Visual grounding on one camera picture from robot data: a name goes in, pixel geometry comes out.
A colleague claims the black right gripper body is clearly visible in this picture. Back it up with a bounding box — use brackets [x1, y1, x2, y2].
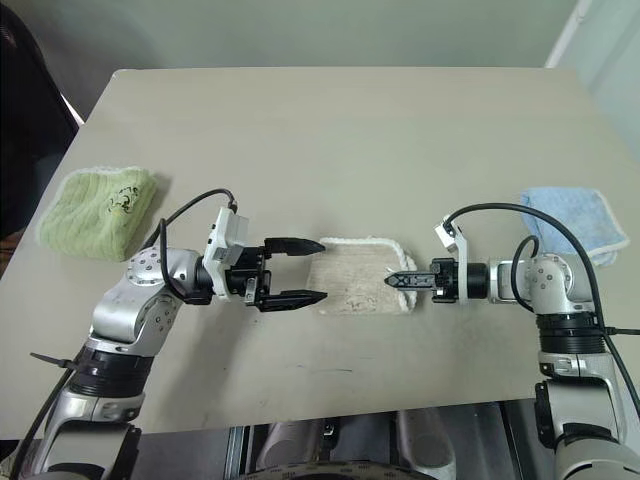
[429, 256, 462, 305]

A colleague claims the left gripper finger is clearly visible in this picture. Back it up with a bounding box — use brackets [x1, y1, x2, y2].
[259, 289, 329, 313]
[263, 236, 326, 258]

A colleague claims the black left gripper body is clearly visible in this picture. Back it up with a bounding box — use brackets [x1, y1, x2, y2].
[224, 244, 274, 313]

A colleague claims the beige towel with white trim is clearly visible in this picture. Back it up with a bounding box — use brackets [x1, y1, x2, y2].
[306, 235, 419, 318]

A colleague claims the blue folded towel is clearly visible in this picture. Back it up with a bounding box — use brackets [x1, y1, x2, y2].
[519, 186, 631, 266]

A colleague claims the green folded towel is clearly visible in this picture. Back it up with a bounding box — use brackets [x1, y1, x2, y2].
[38, 166, 158, 263]

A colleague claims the black zip tie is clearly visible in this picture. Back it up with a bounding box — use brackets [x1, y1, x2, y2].
[28, 351, 77, 374]

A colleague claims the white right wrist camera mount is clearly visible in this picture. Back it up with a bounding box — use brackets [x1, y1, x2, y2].
[432, 213, 472, 304]

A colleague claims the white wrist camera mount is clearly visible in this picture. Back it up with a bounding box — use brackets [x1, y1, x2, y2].
[201, 206, 251, 302]
[432, 213, 472, 304]

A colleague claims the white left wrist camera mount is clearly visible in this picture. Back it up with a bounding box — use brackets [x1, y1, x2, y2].
[201, 206, 251, 302]

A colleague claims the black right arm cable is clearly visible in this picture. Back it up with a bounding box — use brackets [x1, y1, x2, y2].
[446, 201, 640, 407]

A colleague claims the white door frame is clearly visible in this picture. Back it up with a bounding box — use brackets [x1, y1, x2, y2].
[543, 0, 640, 70]

